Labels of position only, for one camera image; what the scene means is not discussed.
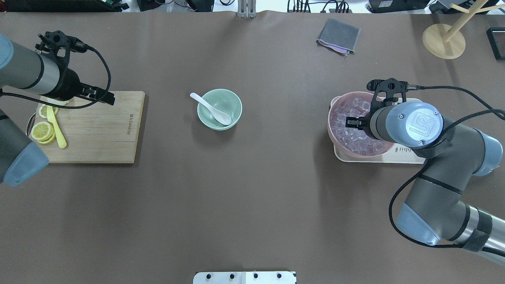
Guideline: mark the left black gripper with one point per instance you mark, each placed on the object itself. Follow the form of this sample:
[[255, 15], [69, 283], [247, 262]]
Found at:
[[70, 85]]

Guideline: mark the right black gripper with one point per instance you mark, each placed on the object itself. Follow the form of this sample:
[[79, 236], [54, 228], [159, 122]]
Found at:
[[356, 122]]

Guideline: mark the white ceramic spoon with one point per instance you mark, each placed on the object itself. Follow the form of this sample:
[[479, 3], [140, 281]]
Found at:
[[218, 115]]

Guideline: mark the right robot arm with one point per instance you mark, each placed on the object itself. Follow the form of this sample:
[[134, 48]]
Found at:
[[433, 214]]

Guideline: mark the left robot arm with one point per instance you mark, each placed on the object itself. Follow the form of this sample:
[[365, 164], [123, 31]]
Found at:
[[44, 71]]

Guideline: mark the pile of clear ice cubes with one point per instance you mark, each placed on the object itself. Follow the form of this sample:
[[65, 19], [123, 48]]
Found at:
[[347, 134]]

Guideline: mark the pink bowl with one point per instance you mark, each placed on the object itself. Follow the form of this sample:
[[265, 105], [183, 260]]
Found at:
[[333, 136]]

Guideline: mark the mint green bowl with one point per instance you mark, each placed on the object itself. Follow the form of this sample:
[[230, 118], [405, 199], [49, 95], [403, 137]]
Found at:
[[223, 100]]

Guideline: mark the yellow plastic knife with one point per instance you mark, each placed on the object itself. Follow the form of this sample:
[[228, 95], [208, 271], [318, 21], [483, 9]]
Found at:
[[60, 139]]

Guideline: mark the wooden cutting board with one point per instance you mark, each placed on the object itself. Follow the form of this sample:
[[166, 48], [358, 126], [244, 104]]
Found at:
[[100, 133]]

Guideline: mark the lemon slice rear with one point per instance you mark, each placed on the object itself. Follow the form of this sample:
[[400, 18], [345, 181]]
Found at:
[[42, 110]]

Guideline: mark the lemon slice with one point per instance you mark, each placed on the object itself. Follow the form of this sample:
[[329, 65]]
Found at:
[[43, 132], [42, 110]]

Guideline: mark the cream rectangular tray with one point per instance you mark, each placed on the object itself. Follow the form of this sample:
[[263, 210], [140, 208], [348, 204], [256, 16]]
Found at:
[[352, 144]]

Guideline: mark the lemon slice front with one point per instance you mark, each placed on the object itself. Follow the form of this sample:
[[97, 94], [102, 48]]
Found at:
[[43, 132]]

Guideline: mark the grey folded cloth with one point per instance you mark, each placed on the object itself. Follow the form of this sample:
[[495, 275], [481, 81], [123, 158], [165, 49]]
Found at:
[[339, 37]]

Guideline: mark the wooden cup stand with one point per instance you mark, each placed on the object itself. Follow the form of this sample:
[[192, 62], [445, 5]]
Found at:
[[446, 41]]

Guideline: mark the black tray right edge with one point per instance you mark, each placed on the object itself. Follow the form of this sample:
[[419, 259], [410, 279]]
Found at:
[[496, 37]]

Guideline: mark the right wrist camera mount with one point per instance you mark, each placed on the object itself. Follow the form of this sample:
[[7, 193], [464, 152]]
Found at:
[[390, 87]]

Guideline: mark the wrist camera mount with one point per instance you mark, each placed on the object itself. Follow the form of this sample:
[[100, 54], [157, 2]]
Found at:
[[60, 44], [390, 87]]

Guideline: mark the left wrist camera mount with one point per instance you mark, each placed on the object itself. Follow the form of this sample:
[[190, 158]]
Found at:
[[60, 44]]

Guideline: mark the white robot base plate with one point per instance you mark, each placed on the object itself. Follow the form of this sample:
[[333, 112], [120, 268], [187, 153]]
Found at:
[[245, 277]]

